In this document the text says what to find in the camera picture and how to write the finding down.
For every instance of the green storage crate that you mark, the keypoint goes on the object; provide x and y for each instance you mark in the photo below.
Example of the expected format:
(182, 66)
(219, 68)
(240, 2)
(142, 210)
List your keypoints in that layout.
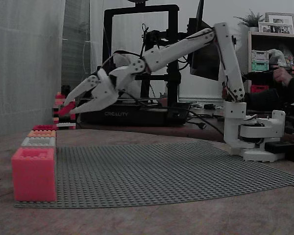
(259, 65)

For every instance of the red storage crate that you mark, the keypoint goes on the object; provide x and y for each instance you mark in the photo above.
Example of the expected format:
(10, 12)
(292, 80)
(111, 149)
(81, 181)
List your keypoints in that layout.
(259, 88)

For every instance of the small white picture frame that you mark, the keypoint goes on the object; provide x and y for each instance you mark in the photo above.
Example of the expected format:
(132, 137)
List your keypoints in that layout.
(275, 28)

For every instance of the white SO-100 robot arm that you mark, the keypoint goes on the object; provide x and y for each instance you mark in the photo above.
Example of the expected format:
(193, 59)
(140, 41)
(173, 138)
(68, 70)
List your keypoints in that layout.
(230, 73)

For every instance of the black computer monitor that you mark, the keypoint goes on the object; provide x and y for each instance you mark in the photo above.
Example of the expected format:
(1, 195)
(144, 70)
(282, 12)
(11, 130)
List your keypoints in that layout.
(203, 61)

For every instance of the large white picture frame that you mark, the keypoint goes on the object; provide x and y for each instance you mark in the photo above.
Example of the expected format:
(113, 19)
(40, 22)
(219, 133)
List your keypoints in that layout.
(280, 19)

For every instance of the white sheer curtain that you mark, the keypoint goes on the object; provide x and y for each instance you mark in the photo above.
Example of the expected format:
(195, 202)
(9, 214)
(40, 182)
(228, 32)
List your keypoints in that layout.
(22, 66)

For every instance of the grey brick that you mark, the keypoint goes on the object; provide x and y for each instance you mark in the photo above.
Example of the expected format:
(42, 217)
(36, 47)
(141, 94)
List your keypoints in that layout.
(38, 142)

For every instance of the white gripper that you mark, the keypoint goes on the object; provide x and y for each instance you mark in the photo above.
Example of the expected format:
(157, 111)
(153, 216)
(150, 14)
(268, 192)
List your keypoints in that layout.
(105, 92)

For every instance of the large pink brick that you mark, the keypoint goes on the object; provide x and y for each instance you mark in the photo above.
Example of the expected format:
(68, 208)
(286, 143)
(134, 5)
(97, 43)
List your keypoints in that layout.
(34, 173)

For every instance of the wooden shelf unit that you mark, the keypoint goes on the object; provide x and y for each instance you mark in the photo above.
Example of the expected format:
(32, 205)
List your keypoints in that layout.
(272, 49)

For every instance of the grey studded baseplate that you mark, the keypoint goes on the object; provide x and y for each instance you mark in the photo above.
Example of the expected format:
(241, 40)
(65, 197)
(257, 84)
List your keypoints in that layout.
(161, 171)

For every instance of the dark pink brick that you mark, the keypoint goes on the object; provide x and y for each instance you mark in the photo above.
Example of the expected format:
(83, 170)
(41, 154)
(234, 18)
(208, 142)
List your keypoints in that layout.
(44, 127)

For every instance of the person's hand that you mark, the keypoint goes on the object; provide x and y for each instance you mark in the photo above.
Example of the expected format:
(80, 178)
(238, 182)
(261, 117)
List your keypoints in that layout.
(281, 76)

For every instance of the orange brick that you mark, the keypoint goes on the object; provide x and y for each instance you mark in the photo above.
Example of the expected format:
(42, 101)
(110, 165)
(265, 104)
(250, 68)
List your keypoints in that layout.
(41, 133)

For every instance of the black Creality 3D printer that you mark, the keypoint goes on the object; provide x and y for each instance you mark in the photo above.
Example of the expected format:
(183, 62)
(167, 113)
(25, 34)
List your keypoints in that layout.
(142, 115)

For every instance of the red black bricks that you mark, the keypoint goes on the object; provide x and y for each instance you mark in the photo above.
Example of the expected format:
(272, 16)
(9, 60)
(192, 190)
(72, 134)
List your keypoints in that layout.
(63, 122)

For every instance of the white storage crate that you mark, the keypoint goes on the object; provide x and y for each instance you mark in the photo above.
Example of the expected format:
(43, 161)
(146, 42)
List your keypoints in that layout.
(259, 55)

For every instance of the green potted plant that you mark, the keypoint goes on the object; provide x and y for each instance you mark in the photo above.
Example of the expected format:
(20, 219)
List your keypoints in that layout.
(251, 19)

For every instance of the red brick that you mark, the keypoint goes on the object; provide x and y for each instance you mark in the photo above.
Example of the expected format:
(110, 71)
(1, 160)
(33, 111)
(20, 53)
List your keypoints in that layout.
(66, 110)

